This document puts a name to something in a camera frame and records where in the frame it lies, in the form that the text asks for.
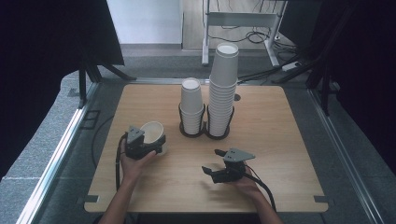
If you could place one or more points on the person's left hand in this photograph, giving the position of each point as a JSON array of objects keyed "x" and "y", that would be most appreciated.
[{"x": 132, "y": 169}]

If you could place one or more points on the person's right hand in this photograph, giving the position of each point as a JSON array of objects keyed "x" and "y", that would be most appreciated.
[{"x": 249, "y": 186}]

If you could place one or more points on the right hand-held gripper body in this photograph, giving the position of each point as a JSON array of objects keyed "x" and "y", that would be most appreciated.
[{"x": 233, "y": 174}]

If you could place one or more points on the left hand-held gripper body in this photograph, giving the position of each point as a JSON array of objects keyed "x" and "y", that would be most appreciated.
[{"x": 137, "y": 149}]

